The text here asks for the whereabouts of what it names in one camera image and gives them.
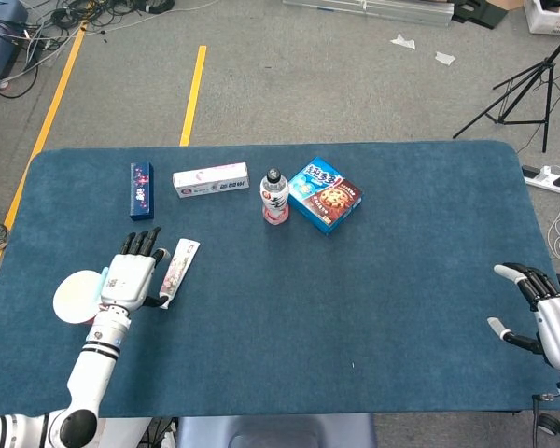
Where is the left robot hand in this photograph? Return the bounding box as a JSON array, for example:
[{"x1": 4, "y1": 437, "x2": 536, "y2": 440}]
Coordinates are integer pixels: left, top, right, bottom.
[{"x1": 100, "y1": 227, "x2": 172, "y2": 314}]

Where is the light blue toothbrush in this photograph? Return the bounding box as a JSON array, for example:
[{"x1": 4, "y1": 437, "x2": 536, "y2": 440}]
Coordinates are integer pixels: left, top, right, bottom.
[{"x1": 94, "y1": 265, "x2": 111, "y2": 304}]

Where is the white floral toothpaste tube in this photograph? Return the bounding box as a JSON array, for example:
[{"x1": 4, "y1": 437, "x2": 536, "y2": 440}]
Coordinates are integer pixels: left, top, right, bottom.
[{"x1": 158, "y1": 238, "x2": 201, "y2": 310}]

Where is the white pink toothpaste box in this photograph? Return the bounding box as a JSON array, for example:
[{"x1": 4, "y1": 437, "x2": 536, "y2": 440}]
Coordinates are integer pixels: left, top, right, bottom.
[{"x1": 172, "y1": 161, "x2": 252, "y2": 200}]

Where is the red paper cup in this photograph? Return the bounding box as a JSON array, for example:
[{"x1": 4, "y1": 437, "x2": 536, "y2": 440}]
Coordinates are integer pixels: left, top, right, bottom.
[{"x1": 52, "y1": 269, "x2": 108, "y2": 327}]

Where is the dark blue narrow box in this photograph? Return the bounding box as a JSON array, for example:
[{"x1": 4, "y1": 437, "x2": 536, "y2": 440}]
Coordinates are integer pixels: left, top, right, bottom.
[{"x1": 129, "y1": 161, "x2": 156, "y2": 221}]

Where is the black caster wheel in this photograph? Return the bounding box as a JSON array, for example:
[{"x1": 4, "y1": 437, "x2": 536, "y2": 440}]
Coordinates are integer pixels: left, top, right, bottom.
[{"x1": 536, "y1": 413, "x2": 560, "y2": 438}]

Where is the white power strip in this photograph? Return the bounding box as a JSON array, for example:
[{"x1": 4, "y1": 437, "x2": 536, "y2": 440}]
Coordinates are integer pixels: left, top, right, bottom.
[{"x1": 521, "y1": 164, "x2": 560, "y2": 195}]

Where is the white robot body shell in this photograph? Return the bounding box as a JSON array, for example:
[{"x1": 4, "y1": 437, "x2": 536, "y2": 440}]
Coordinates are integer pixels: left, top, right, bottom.
[{"x1": 100, "y1": 417, "x2": 153, "y2": 448}]

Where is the pink white drink bottle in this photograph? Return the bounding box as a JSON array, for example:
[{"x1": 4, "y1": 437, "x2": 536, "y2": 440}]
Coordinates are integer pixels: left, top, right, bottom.
[{"x1": 259, "y1": 166, "x2": 291, "y2": 227}]

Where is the blue table mat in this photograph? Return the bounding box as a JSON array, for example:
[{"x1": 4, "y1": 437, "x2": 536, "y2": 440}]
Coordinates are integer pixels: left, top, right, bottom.
[{"x1": 0, "y1": 140, "x2": 560, "y2": 419}]

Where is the blue cookie box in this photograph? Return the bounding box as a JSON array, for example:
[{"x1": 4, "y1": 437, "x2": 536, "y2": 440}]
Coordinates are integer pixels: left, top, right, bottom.
[{"x1": 287, "y1": 156, "x2": 365, "y2": 237}]

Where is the black tripod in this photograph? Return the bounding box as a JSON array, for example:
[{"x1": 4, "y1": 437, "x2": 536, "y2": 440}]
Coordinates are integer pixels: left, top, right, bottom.
[{"x1": 452, "y1": 22, "x2": 560, "y2": 154}]

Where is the white storage bin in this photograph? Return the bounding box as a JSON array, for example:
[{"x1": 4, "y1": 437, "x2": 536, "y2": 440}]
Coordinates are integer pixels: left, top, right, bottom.
[{"x1": 524, "y1": 0, "x2": 560, "y2": 35}]

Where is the black cable bundle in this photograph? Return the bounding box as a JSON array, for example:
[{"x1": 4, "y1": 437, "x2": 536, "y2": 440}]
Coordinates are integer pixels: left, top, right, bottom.
[{"x1": 21, "y1": 0, "x2": 176, "y2": 29}]

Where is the black floor bracket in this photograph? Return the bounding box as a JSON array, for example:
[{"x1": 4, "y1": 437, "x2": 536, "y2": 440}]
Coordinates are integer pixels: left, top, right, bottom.
[{"x1": 451, "y1": 0, "x2": 510, "y2": 30}]

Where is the aluminium rail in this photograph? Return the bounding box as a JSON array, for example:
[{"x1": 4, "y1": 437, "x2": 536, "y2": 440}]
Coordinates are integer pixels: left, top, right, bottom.
[{"x1": 282, "y1": 0, "x2": 455, "y2": 28}]

